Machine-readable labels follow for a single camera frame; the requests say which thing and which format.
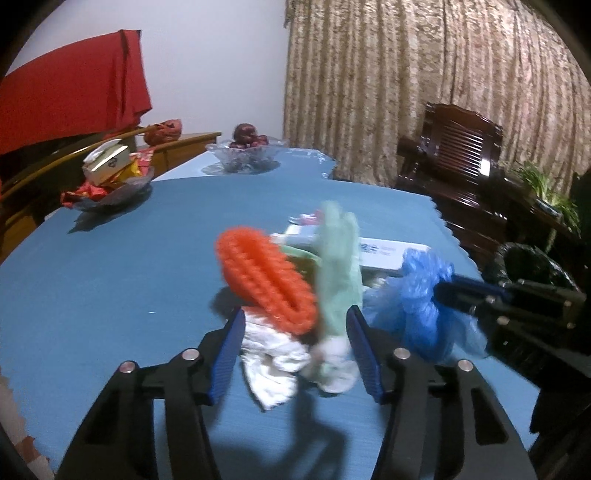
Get white blue cotton box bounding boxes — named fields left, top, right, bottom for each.
left=359, top=237, right=430, bottom=276

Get blue plastic bag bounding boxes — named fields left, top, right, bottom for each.
left=362, top=249, right=488, bottom=364

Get white tissue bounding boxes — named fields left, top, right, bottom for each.
left=240, top=307, right=311, bottom=411

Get dark wooden side table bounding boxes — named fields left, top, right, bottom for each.
left=505, top=187, right=582, bottom=254

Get green rubber glove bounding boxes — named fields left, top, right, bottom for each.
left=280, top=201, right=363, bottom=395

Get white blue paper cup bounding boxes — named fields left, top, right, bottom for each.
left=270, top=224, right=320, bottom=252

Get glass fruit bowl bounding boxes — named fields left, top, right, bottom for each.
left=206, top=137, right=288, bottom=174

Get dark wooden armchair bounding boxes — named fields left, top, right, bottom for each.
left=394, top=103, right=515, bottom=268

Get dark red apple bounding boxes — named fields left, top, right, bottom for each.
left=229, top=123, right=269, bottom=149

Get potted green plant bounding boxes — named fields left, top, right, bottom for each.
left=516, top=162, right=581, bottom=236

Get red cloth cover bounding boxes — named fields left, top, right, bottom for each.
left=1, top=30, right=152, bottom=154

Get orange foam fruit net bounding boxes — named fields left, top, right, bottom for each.
left=215, top=226, right=318, bottom=336

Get red snack wrappers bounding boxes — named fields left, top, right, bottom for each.
left=60, top=148, right=154, bottom=209

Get glass snack dish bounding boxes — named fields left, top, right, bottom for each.
left=71, top=166, right=154, bottom=214

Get patterned beige curtain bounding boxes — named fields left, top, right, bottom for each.
left=283, top=1, right=590, bottom=192

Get black lined trash bin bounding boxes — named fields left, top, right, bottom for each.
left=482, top=242, right=580, bottom=292

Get small cream carton box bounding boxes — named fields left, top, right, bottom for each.
left=82, top=138, right=131, bottom=185

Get blue tablecloth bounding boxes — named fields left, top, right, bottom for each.
left=0, top=146, right=541, bottom=480

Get wooden sideboard cabinet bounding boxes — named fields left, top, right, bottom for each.
left=1, top=120, right=221, bottom=260

